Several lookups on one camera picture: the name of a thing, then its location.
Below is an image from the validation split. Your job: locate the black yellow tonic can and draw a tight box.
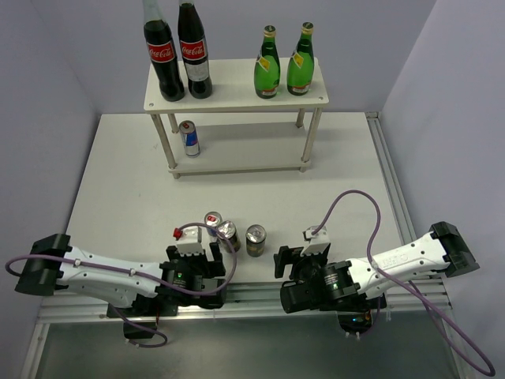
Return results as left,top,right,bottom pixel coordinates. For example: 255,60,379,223
245,224,267,257
217,220,241,253

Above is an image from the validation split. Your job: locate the blue silver energy drink can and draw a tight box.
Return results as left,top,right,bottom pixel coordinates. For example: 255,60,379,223
204,211,223,242

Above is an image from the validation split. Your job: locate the green glass bottle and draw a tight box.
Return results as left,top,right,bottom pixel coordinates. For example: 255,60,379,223
253,25,280,99
286,22,315,96

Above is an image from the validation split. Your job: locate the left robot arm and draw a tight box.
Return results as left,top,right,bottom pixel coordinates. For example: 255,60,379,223
15,234,226,317

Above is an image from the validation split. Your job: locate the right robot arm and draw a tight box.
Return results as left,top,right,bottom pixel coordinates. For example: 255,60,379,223
274,222,480,313

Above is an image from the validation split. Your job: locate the white two-tier shelf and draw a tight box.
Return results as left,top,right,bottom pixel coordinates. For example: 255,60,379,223
144,58,329,178

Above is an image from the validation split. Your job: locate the right cola bottle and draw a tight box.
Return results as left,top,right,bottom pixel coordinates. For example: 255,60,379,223
178,1,212,99

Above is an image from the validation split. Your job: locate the cola bottle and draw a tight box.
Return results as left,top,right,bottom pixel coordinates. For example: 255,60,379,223
178,1,212,99
142,0,185,102

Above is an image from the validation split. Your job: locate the left cola bottle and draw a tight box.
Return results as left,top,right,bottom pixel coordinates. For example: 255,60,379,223
142,0,185,102

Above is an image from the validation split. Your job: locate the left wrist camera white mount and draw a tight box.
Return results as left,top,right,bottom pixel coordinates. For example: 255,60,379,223
173,226,204,257

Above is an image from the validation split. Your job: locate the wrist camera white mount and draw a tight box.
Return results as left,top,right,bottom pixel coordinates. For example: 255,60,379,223
301,226,331,257
173,226,204,257

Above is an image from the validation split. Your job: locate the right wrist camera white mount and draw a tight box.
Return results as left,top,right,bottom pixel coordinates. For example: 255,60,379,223
301,226,331,257

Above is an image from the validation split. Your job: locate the aluminium rail frame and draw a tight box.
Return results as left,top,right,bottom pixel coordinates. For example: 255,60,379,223
19,110,474,379

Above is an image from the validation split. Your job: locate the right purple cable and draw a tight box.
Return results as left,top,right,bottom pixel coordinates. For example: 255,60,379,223
311,189,496,377

